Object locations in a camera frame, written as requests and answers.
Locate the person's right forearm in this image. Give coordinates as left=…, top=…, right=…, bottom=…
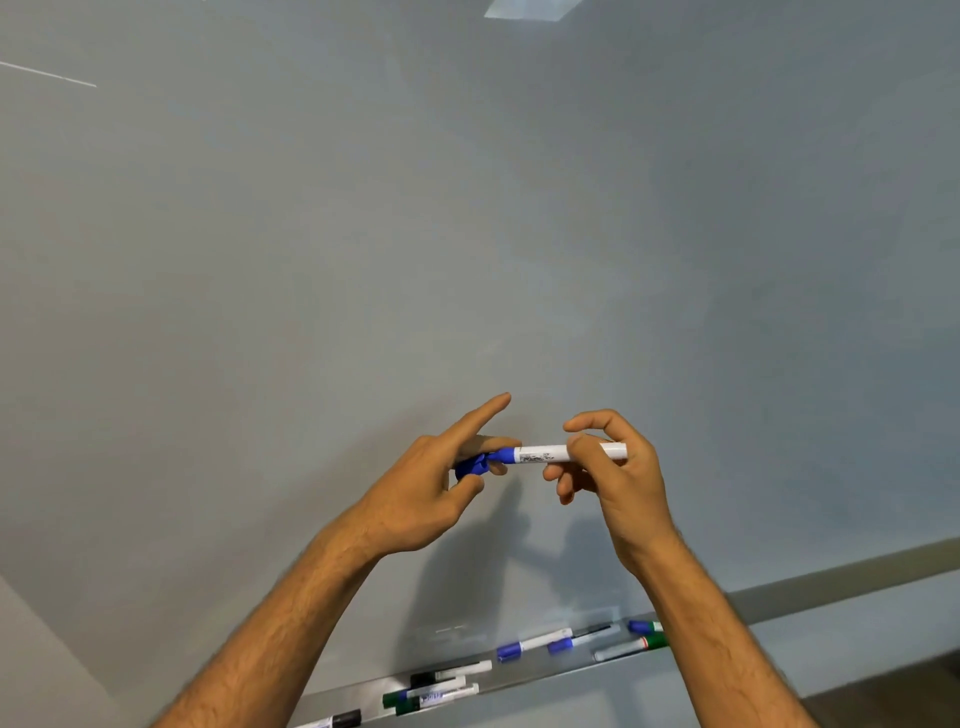
left=636, top=527, right=820, bottom=728

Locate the blue marker with black end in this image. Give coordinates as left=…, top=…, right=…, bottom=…
left=546, top=623, right=623, bottom=657

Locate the metal whiteboard tray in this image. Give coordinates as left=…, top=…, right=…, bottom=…
left=287, top=537, right=960, bottom=728

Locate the person's left hand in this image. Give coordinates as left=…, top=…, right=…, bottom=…
left=341, top=392, right=522, bottom=561

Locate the white marker with blue cap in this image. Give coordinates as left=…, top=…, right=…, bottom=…
left=495, top=627, right=576, bottom=664
left=454, top=441, right=630, bottom=482

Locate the person's right hand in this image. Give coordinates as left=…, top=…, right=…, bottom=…
left=542, top=408, right=681, bottom=576

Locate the green marker with red band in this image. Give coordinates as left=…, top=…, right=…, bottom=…
left=591, top=633, right=669, bottom=663

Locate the large whiteboard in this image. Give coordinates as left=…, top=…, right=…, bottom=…
left=0, top=0, right=960, bottom=728

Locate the white marker with green cap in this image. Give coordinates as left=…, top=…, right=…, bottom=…
left=381, top=675, right=468, bottom=711
left=394, top=683, right=481, bottom=717

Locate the person's left forearm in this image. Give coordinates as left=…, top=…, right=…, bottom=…
left=152, top=517, right=381, bottom=728

